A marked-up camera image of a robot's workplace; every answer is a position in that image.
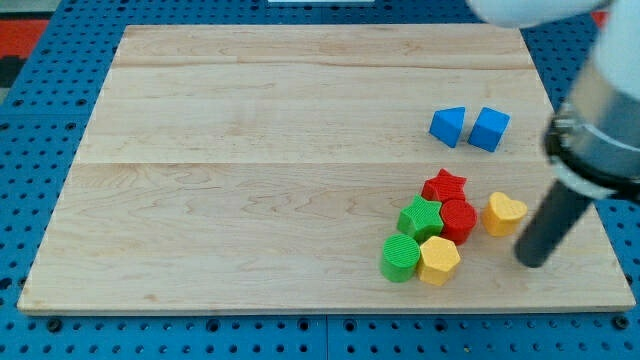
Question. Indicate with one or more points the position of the red star block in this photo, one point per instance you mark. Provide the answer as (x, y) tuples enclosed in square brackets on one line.
[(444, 187)]

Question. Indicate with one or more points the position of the blue triangle block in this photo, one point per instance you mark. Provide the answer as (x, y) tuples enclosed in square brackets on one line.
[(447, 125)]

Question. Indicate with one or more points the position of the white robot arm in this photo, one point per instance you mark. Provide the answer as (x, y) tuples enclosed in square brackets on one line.
[(593, 139)]

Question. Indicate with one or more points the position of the yellow hexagon block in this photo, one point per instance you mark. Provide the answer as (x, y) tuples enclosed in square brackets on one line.
[(438, 262)]

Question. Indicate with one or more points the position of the yellow heart block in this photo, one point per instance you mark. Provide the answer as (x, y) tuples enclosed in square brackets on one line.
[(502, 215)]

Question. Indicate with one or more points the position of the wooden board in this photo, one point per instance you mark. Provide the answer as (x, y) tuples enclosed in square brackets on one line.
[(258, 170)]

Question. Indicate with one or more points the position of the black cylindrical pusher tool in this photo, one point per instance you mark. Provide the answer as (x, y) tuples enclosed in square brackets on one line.
[(558, 212)]

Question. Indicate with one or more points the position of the green cylinder block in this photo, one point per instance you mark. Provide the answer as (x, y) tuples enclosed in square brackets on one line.
[(399, 257)]

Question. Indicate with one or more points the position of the red cylinder block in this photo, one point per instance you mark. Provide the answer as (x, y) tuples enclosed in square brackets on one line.
[(459, 218)]

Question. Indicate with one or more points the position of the blue cube block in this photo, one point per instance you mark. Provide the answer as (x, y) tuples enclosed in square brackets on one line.
[(489, 129)]

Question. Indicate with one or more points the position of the green star block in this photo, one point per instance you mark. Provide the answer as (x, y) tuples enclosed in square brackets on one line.
[(421, 219)]

